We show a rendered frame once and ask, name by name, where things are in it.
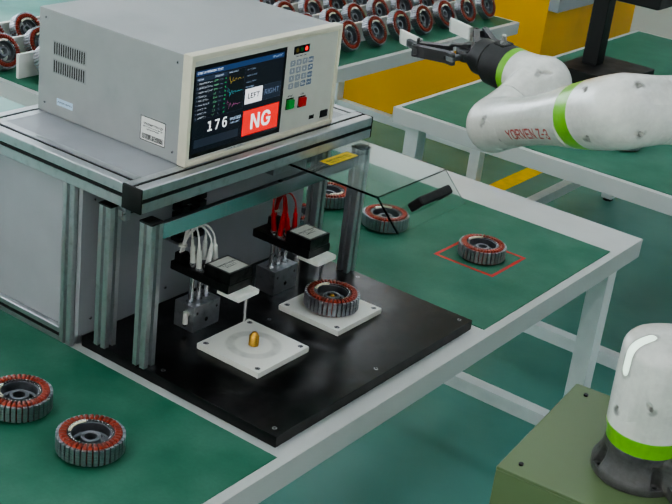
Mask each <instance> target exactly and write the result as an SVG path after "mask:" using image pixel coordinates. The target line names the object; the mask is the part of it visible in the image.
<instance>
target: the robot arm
mask: <svg viewBox="0 0 672 504"><path fill-rule="evenodd" d="M449 32H452V33H454V34H456V35H458V36H461V37H463V38H465V39H467V40H469V42H464V43H456V42H451V43H450V44H444V43H434V42H425V41H423V39H422V38H420V37H418V36H416V35H414V34H412V33H410V32H407V31H405V30H403V29H401V30H400V37H399V43H400V44H402V45H404V46H406V47H408V48H411V49H412V51H411V56H412V57H417V58H422V59H427V60H431V61H436V62H441V63H445V64H447V65H450V66H454V65H455V61H461V62H463V63H467V65H468V67H469V68H470V70H471V71H472V72H473V73H475V74H477V75H479V77H480V79H481V80H482V81H483V82H484V83H486V84H488V85H490V86H492V87H494V88H496V89H495V90H494V91H492V92H491V93H490V94H488V95H487V96H485V97H484V98H482V99H481V100H479V101H478V102H477V103H475V104H474V105H473V107H472V108H471V109H470V111H469V113H468V116H467V120H466V130H467V134H468V137H469V139H470V140H471V142H472V143H473V144H474V145H475V146H476V147H477V148H479V149H480V150H482V151H485V152H488V153H500V152H504V151H507V150H510V149H513V148H518V147H523V146H532V145H551V146H560V147H566V148H574V149H585V150H604V151H617V150H631V149H637V148H643V147H649V146H656V145H672V75H649V74H637V73H615V74H609V75H604V76H599V77H595V78H591V79H587V80H583V81H579V82H576V83H573V84H572V77H571V74H570V71H569V70H568V68H567V66H566V65H565V64H564V63H563V62H562V61H560V60H559V59H557V58H555V57H552V56H547V55H539V54H535V53H532V52H529V51H527V50H525V49H523V48H520V47H518V46H516V45H514V43H512V42H509V41H507V35H506V34H503V35H502V40H498V39H497V38H496V37H495V36H494V35H493V33H492V32H491V31H490V29H489V28H488V27H486V26H485V27H482V29H480V28H478V27H475V28H473V27H472V26H470V25H468V24H466V23H463V22H461V21H459V20H456V19H454V18H450V23H449ZM472 37H473V42H470V41H471V40H472ZM480 37H482V39H481V38H480ZM454 47H456V53H454V52H453V51H454ZM606 420H607V428H606V432H605V434H604V436H603V438H602V439H601V440H600V441H599V442H598V443H597V444H596V445H595V446H594V448H593V450H592V454H591V459H590V463H591V467H592V469H593V471H594V472H595V474H596V475H597V476H598V477H599V478H600V479H601V480H602V481H603V482H605V483H606V484H608V485H609V486H611V487H613V488H615V489H617V490H619V491H621V492H624V493H627V494H630V495H634V496H639V497H646V498H659V497H666V498H667V500H668V501H669V503H670V504H672V324H670V323H649V324H643V325H639V326H637V327H635V328H633V329H631V330H630V331H629V332H628V333H627V334H626V336H625V337H624V340H623V343H622V347H621V351H620V355H619V359H618V363H617V368H616V372H615V377H614V381H613V386H612V390H611V395H610V400H609V405H608V409H607V414H606Z"/></svg>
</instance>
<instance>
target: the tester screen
mask: <svg viewBox="0 0 672 504"><path fill-rule="evenodd" d="M284 55H285V52H280V53H276V54H272V55H267V56H263V57H258V58H254V59H250V60H245V61H241V62H237V63H232V64H228V65H223V66H219V67H215V68H210V69H206V70H202V71H197V73H196V87H195V100H194V114H193V128H192V142H191V155H192V154H195V153H199V152H202V151H205V150H209V149H212V148H215V147H218V146H222V145H225V144H228V143H232V142H235V141H238V140H242V139H245V138H248V137H252V136H255V135H258V134H262V133H265V132H268V131H272V130H275V129H277V126H276V127H273V128H270V129H266V130H263V131H260V132H256V133H253V134H250V135H246V136H243V137H241V131H242V120H243V111H246V110H250V109H254V108H257V107H261V106H265V105H268V104H272V103H275V102H279V105H280V96H276V97H272V98H268V99H265V100H261V101H257V102H254V103H250V104H246V105H244V101H245V90H246V89H249V88H253V87H257V86H261V85H265V84H268V83H272V82H276V81H280V80H281V85H282V75H283V65H284ZM226 115H229V118H228V127H227V128H224V129H220V130H217V131H213V132H210V133H206V121H208V120H212V119H216V118H219V117H223V116H226ZM236 128H238V136H236V137H233V138H229V139H226V140H223V141H219V142H216V143H213V144H209V145H206V146H202V147H199V148H196V149H193V144H194V141H195V140H198V139H202V138H205V137H209V136H212V135H215V134H219V133H222V132H226V131H229V130H233V129H236Z"/></svg>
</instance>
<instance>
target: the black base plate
mask: <svg viewBox="0 0 672 504"><path fill-rule="evenodd" d="M297 256H298V255H296V254H294V253H292V252H289V251H287V259H289V260H292V261H294V262H296V263H298V265H297V273H296V282H295V286H294V287H292V288H289V289H287V290H285V291H283V292H281V293H278V294H276V295H274V296H271V295H269V294H267V293H265V292H262V291H260V290H259V294H257V295H255V296H253V297H251V298H248V306H247V317H246V320H247V319H251V320H253V321H255V322H257V323H260V324H262V325H264V326H266V327H268V328H270V329H272V330H275V331H277V332H279V333H281V334H283V335H285V336H287V337H289V338H292V339H294V340H296V341H298V342H300V343H302V344H304V345H307V346H309V351H308V352H307V353H305V354H303V355H302V356H300V357H298V358H296V359H294V360H292V361H290V362H288V363H286V364H285V365H283V366H281V367H279V368H277V369H275V370H273V371H271V372H269V373H268V374H266V375H264V376H262V377H260V378H258V379H257V378H255V377H253V376H251V375H249V374H247V373H245V372H243V371H241V370H239V369H237V368H235V367H233V366H231V365H229V364H227V363H225V362H223V361H221V360H219V359H217V358H215V357H213V356H211V355H209V354H207V353H205V352H203V351H201V350H199V349H197V343H198V342H200V341H202V340H205V339H207V338H209V337H211V336H213V335H215V334H217V333H219V332H222V331H224V330H226V329H228V328H230V327H232V326H234V325H236V324H239V323H241V322H242V315H243V305H244V301H242V302H239V303H237V302H235V301H233V300H230V299H228V298H226V297H224V296H222V295H220V294H217V290H216V289H214V288H212V287H210V286H209V292H211V293H213V294H215V295H217V296H219V297H220V307H219V319H218V322H215V323H213V324H211V325H209V326H207V327H205V328H202V329H200V330H198V331H196V332H194V333H191V332H189V331H187V330H185V329H183V328H181V327H179V326H177V325H175V324H174V311H175V299H177V298H180V297H182V296H184V295H187V294H188V291H187V292H185V293H182V294H180V295H177V296H175V297H173V298H170V299H168V300H166V301H163V302H161V303H159V304H158V320H157V335H156V351H155V364H154V365H152V366H150V365H148V368H146V369H141V368H139V364H138V365H134V364H132V356H133V338H134V320H135V314H132V315H130V316H128V317H125V318H123V319H120V320H118V321H117V327H116V344H115V345H113V346H111V345H109V347H108V348H106V349H103V348H101V347H100V344H99V345H96V344H94V331H92V332H90V333H87V334H85V335H83V336H82V346H84V347H85V348H87V349H89V350H91V351H93V352H95V353H97V354H99V355H101V356H102V357H104V358H106V359H108V360H110V361H112V362H114V363H116V364H118V365H119V366H121V367H123V368H125V369H127V370H129V371H131V372H133V373H135V374H136V375H138V376H140V377H142V378H144V379H146V380H148V381H150V382H151V383H153V384H155V385H157V386H159V387H161V388H163V389H165V390H167V391H168V392H170V393H172V394H174V395H176V396H178V397H180V398H182V399H184V400H185V401H187V402H189V403H191V404H193V405H195V406H197V407H199V408H201V409H202V410H204V411H206V412H208V413H210V414H212V415H214V416H216V417H218V418H219V419H221V420H223V421H225V422H227V423H229V424H231V425H233V426H235V427H236V428H238V429H240V430H242V431H244V432H246V433H248V434H250V435H251V436H253V437H255V438H257V439H259V440H261V441H263V442H265V443H267V444H268V445H270V446H272V447H274V448H276V447H278V446H279V445H281V444H282V443H284V442H286V441H287V440H289V439H291V438H292V437H294V436H296V435H297V434H299V433H301V432H302V431H304V430H306V429H307V428H309V427H311V426H312V425H314V424H315V423H317V422H319V421H320V420H322V419H324V418H325V417H327V416H329V415H330V414H332V413H334V412H335V411H337V410H339V409H340V408H342V407H344V406H345V405H347V404H348V403H350V402H352V401H353V400H355V399H357V398H358V397H360V396H362V395H363V394H365V393H367V392H368V391H370V390H372V389H373V388H375V387H377V386H378V385H380V384H381V383H383V382H385V381H386V380H388V379H390V378H391V377H393V376H395V375H396V374H398V373H400V372H401V371H403V370H405V369H406V368H408V367H410V366H411V365H413V364H414V363H416V362H418V361H419V360H421V359H423V358H424V357H426V356H428V355H429V354H431V353H433V352H434V351H436V350H438V349H439V348H441V347H443V346H444V345H446V344H447V343H449V342H451V341H452V340H454V339H456V338H457V337H459V336H461V335H462V334H464V333H466V332H467V331H469V330H470V329H471V324H472V320H470V319H468V318H465V317H463V316H460V315H458V314H456V313H453V312H451V311H449V310H446V309H444V308H441V307H439V306H437V305H434V304H432V303H429V302H427V301H425V300H422V299H420V298H417V297H415V296H413V295H410V294H408V293H406V292H403V291H401V290H398V289H396V288H394V287H391V286H389V285H386V284H384V283H382V282H379V281H377V280H375V279H372V278H370V277H367V276H365V275H363V274H360V273H358V272H355V271H350V272H349V273H344V272H343V270H337V269H336V268H337V264H336V263H334V262H332V261H330V262H328V263H326V264H324V267H323V275H322V279H323V280H325V279H327V280H329V279H331V280H332V281H333V280H336V281H337V280H339V281H343V282H346V283H348V284H350V285H352V286H354V287H355V288H356V289H357V290H358V291H359V293H360V299H361V300H363V301H365V302H368V303H370V304H372V305H375V306H377V307H379V308H381V314H379V315H377V316H375V317H373V318H371V319H369V320H367V321H366V322H364V323H362V324H360V325H358V326H356V327H354V328H352V329H350V330H349V331H347V332H345V333H343V334H341V335H339V336H335V335H333V334H331V333H329V332H327V331H324V330H322V329H320V328H318V327H316V326H313V325H311V324H309V323H307V322H305V321H302V320H300V319H298V318H296V317H294V316H292V315H289V314H287V313H285V312H283V311H281V310H279V304H281V303H283V302H285V301H287V300H290V299H292V298H294V297H296V296H298V295H300V294H302V293H304V292H305V287H306V285H307V284H309V283H310V282H311V283H312V282H313V281H317V280H318V277H319V269H320V266H319V267H316V266H314V265H312V264H309V263H307V262H305V261H302V260H300V259H298V258H297Z"/></svg>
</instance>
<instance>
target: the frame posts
mask: <svg viewBox="0 0 672 504"><path fill-rule="evenodd" d="M327 181H328V180H323V181H321V182H318V183H315V184H312V185H310V186H308V193H307V202H306V210H305V219H304V224H305V223H306V224H309V225H311V226H314V227H316V228H319V229H321V230H322V222H323V214H324V206H325V197H326V189H327ZM364 196H365V194H363V193H361V192H358V191H356V190H353V189H350V188H348V187H347V189H346V197H345V205H344V213H343V221H342V229H341V236H340V244H339V252H338V260H337V268H336V269H337V270H343V272H344V273H349V272H350V271H354V270H355V264H356V256H357V249H358V241H359V234H360V226H361V219H362V211H363V204H364ZM118 211H119V205H116V204H114V203H112V202H109V201H107V200H103V201H100V202H99V222H98V246H97V270H96V294H95V319H94V344H96V345H99V344H100V347H101V348H103V349H106V348H108V347H109V345H111V346H113V345H115V344H116V327H117V306H118V286H119V266H120V246H121V225H122V220H120V219H119V214H118ZM139 221H140V231H139V248H138V266H137V284H136V302H135V320H134V338H133V356H132V364H134V365H138V364H139V368H141V369H146V368H148V365H150V366H152V365H154V364H155V351H156V335H157V320H158V304H159V288H160V273H161V257H162V242H163V226H164V221H163V220H161V219H159V218H156V217H154V216H149V217H146V218H143V219H140V220H139Z"/></svg>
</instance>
